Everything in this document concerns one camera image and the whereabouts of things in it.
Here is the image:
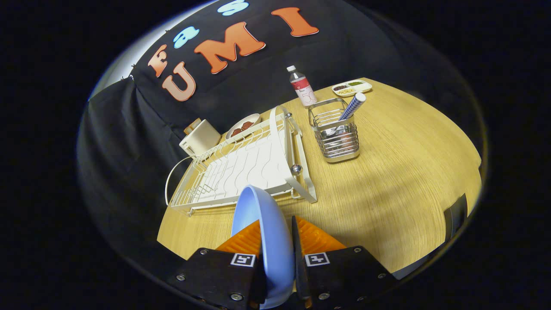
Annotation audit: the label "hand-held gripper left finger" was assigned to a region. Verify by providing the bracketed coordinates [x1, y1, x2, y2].
[166, 219, 267, 310]

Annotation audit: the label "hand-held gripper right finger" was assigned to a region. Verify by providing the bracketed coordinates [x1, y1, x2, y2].
[291, 215, 399, 310]

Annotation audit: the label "blue plate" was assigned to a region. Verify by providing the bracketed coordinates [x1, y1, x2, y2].
[231, 185, 296, 310]

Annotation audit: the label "white wire dish rack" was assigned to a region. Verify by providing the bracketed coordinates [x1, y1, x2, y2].
[165, 105, 318, 217]

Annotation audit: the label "metal wire basket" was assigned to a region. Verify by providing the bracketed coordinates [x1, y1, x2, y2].
[308, 98, 361, 163]

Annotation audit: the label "blue checked handle spoon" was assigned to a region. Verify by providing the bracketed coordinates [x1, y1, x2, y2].
[321, 92, 367, 138]

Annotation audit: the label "small white plate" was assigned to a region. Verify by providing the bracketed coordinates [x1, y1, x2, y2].
[225, 113, 261, 140]

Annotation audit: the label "white divided spice dish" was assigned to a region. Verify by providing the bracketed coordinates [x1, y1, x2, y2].
[331, 79, 373, 98]

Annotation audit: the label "white toaster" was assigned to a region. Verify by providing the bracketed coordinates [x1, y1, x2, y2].
[179, 119, 222, 157]

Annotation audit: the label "red food pieces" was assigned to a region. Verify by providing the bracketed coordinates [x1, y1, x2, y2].
[230, 121, 255, 138]

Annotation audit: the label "grey chair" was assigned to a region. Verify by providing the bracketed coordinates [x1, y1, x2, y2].
[443, 193, 468, 238]

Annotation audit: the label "clear bottle red label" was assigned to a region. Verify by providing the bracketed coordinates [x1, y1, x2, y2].
[287, 65, 318, 107]

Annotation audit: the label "black backdrop cloth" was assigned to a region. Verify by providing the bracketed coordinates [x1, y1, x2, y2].
[77, 0, 489, 267]

